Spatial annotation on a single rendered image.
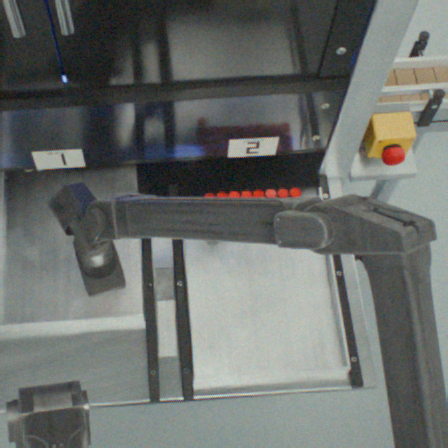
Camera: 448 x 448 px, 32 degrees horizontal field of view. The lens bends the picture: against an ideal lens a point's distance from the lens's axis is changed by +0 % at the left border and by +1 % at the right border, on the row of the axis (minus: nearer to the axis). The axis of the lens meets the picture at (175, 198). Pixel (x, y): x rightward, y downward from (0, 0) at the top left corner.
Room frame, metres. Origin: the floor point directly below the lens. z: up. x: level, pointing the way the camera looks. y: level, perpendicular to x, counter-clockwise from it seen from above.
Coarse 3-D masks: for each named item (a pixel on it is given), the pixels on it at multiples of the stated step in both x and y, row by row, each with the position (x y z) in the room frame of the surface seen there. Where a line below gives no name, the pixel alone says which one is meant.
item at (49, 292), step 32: (0, 192) 0.66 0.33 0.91; (32, 192) 0.67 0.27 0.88; (96, 192) 0.67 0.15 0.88; (128, 192) 0.67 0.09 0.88; (0, 224) 0.60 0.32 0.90; (32, 224) 0.60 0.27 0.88; (0, 256) 0.54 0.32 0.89; (32, 256) 0.54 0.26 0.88; (64, 256) 0.54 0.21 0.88; (128, 256) 0.54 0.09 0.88; (0, 288) 0.48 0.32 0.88; (32, 288) 0.48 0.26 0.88; (64, 288) 0.48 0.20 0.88; (128, 288) 0.47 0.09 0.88; (0, 320) 0.42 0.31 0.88; (32, 320) 0.42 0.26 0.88; (64, 320) 0.41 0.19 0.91; (96, 320) 0.41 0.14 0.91; (128, 320) 0.41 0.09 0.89
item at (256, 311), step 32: (320, 192) 0.64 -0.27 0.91; (192, 256) 0.53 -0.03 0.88; (224, 256) 0.53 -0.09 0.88; (256, 256) 0.53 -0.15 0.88; (288, 256) 0.53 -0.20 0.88; (320, 256) 0.53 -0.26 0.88; (192, 288) 0.47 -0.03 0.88; (224, 288) 0.47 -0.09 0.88; (256, 288) 0.47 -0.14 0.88; (288, 288) 0.47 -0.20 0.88; (320, 288) 0.47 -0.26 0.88; (192, 320) 0.40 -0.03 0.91; (224, 320) 0.41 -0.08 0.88; (256, 320) 0.41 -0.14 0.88; (288, 320) 0.41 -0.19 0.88; (320, 320) 0.41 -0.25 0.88; (224, 352) 0.35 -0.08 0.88; (256, 352) 0.35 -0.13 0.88; (288, 352) 0.35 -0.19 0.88; (320, 352) 0.35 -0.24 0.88
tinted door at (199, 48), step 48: (48, 0) 0.68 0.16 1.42; (96, 0) 0.68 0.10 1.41; (144, 0) 0.68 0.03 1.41; (192, 0) 0.69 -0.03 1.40; (240, 0) 0.69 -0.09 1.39; (288, 0) 0.69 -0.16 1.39; (336, 0) 0.70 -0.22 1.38; (96, 48) 0.68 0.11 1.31; (144, 48) 0.68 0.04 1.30; (192, 48) 0.69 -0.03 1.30; (240, 48) 0.69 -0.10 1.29; (288, 48) 0.69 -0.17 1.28
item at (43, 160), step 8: (40, 152) 0.66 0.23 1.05; (48, 152) 0.66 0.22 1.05; (56, 152) 0.66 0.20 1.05; (64, 152) 0.66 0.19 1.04; (72, 152) 0.67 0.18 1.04; (80, 152) 0.67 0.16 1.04; (40, 160) 0.66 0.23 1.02; (48, 160) 0.66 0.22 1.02; (56, 160) 0.66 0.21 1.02; (72, 160) 0.67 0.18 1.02; (80, 160) 0.67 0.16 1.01; (40, 168) 0.66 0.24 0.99; (48, 168) 0.66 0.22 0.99
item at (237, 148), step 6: (264, 138) 0.68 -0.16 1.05; (270, 138) 0.68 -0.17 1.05; (276, 138) 0.68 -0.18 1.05; (234, 144) 0.68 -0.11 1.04; (240, 144) 0.68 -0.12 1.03; (246, 144) 0.68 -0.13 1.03; (252, 144) 0.68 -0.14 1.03; (264, 144) 0.68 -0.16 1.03; (270, 144) 0.68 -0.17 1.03; (276, 144) 0.68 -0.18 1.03; (228, 150) 0.68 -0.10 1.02; (234, 150) 0.68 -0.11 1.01; (240, 150) 0.68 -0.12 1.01; (246, 150) 0.68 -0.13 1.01; (252, 150) 0.68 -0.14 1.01; (258, 150) 0.68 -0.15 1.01; (264, 150) 0.68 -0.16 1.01; (270, 150) 0.68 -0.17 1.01; (228, 156) 0.68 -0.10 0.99; (234, 156) 0.68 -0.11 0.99; (240, 156) 0.68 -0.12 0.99
